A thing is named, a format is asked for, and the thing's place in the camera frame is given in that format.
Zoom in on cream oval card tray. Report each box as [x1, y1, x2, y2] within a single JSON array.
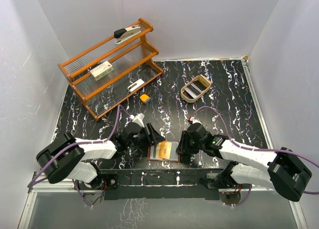
[[180, 75, 211, 104]]

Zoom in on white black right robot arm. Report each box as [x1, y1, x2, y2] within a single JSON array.
[[176, 122, 312, 202]]

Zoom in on orange wooden shelf rack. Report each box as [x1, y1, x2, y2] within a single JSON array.
[[58, 18, 163, 120]]

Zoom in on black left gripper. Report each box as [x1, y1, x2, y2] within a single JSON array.
[[126, 122, 164, 148]]

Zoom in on brown leather card holder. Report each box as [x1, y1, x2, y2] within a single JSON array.
[[147, 141, 180, 162]]

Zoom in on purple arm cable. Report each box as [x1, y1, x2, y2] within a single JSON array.
[[27, 104, 135, 207], [189, 106, 319, 207]]

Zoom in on aluminium frame rail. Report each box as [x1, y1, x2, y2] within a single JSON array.
[[239, 55, 309, 229]]

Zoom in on black white stapler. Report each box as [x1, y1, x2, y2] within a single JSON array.
[[113, 25, 141, 44]]

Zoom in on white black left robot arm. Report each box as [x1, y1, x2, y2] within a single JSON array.
[[36, 122, 165, 189]]

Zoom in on gold credit card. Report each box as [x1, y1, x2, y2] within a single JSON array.
[[150, 144, 161, 160]]

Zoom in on yellow credit card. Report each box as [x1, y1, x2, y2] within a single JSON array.
[[160, 141, 172, 159]]

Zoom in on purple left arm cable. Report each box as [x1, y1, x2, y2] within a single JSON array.
[[27, 104, 135, 207]]

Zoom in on white staples box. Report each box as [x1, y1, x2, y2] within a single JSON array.
[[90, 61, 114, 81]]

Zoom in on yellow grey eraser block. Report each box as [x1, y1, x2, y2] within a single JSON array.
[[140, 94, 151, 104]]

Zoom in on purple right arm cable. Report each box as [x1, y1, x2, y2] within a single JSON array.
[[189, 106, 319, 207]]

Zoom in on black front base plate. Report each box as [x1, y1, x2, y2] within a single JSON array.
[[102, 168, 221, 200]]

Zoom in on small white black device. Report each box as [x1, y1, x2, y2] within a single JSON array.
[[127, 79, 145, 93]]

